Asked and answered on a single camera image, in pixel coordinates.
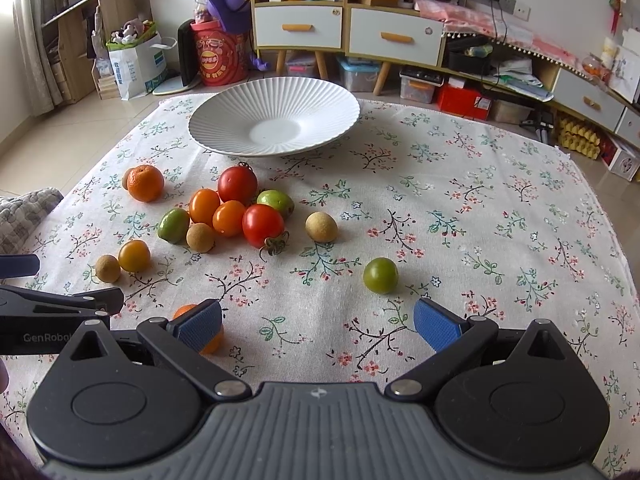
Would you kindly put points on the white ribbed plate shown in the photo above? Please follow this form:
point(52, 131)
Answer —
point(274, 116)

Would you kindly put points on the black tablet on stand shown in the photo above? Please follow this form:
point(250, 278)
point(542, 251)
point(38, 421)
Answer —
point(185, 76)

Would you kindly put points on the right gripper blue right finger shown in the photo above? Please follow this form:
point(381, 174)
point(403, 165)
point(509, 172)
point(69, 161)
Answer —
point(458, 343)

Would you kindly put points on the orange cherry tomato upper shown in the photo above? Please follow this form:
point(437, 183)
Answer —
point(202, 206)

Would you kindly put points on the green jujube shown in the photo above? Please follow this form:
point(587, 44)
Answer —
point(173, 226)
point(278, 200)

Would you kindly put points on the low wooden bench cabinet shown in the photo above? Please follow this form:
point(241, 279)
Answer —
point(608, 98)

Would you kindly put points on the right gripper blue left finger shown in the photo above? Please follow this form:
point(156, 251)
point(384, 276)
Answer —
point(178, 344)

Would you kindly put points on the clear storage box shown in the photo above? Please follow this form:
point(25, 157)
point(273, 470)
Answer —
point(358, 75)

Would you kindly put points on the red box under bench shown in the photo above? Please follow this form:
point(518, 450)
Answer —
point(463, 102)

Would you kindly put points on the round green tomato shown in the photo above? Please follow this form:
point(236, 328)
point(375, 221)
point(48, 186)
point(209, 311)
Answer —
point(381, 276)

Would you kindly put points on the small tan longan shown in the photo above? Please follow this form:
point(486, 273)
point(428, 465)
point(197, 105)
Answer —
point(125, 178)

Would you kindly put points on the white drawer cabinet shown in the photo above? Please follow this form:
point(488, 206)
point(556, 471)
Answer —
point(377, 30)

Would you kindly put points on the wooden bookshelf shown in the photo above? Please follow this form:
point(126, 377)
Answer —
point(72, 34)

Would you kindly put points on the yellow-orange cherry tomato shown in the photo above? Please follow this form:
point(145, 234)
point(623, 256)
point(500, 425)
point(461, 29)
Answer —
point(134, 256)

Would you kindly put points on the grey cushion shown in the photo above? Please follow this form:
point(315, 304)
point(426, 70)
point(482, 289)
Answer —
point(20, 215)

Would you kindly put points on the red round bucket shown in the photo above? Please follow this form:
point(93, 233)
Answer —
point(222, 56)

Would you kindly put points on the floral tablecloth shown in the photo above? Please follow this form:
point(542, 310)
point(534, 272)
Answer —
point(476, 218)

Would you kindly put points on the white paper bag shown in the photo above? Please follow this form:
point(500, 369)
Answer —
point(140, 69)

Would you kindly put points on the orange cherry tomato lower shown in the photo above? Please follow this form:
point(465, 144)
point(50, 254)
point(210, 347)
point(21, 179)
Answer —
point(228, 218)

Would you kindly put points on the round red tomato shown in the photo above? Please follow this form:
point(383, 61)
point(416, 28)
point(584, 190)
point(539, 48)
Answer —
point(238, 183)

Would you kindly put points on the large orange mandarin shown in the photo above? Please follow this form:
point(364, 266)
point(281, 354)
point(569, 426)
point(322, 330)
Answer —
point(145, 183)

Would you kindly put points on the red tomato with stem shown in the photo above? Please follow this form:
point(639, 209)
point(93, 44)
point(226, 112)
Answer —
point(263, 227)

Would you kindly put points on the orange cherry tomato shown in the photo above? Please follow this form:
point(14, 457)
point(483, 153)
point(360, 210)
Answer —
point(228, 218)
point(202, 206)

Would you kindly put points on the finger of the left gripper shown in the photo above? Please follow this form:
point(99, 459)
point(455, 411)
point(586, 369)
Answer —
point(19, 266)
point(109, 300)

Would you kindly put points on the pink cloth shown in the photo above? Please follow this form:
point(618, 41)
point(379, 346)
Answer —
point(492, 25)

